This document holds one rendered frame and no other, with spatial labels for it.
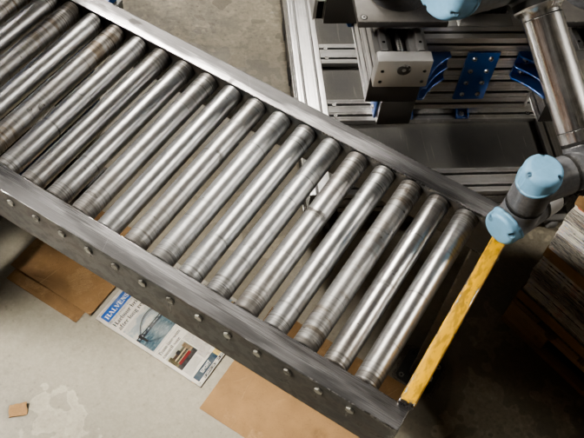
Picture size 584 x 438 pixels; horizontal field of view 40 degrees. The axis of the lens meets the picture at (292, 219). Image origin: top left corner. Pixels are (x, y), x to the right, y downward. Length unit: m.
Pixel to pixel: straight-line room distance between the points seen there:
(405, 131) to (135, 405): 1.16
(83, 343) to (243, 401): 0.48
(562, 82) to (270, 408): 1.20
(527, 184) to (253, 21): 1.85
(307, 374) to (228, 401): 0.85
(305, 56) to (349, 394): 1.51
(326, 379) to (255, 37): 1.87
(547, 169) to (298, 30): 1.46
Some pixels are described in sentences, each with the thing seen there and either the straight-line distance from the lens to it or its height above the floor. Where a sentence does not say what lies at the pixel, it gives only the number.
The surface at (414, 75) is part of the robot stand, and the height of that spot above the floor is 0.73.
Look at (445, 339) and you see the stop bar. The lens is 1.52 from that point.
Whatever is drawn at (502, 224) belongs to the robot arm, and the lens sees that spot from 1.59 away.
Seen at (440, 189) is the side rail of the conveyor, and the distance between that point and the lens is 1.72.
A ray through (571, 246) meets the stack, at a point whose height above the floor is 0.48.
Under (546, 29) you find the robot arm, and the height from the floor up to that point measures 1.14.
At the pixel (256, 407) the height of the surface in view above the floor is 0.00.
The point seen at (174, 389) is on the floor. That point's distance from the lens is 2.31.
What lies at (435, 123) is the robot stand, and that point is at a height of 0.21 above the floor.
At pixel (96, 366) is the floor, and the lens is 2.36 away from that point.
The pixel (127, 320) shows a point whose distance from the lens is 2.40.
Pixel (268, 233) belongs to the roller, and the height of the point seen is 0.80.
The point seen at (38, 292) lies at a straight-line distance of 2.49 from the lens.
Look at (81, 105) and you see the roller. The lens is 1.83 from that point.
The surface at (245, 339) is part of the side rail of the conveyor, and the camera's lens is 1.49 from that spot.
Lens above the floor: 2.14
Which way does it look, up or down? 56 degrees down
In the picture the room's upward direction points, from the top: 8 degrees clockwise
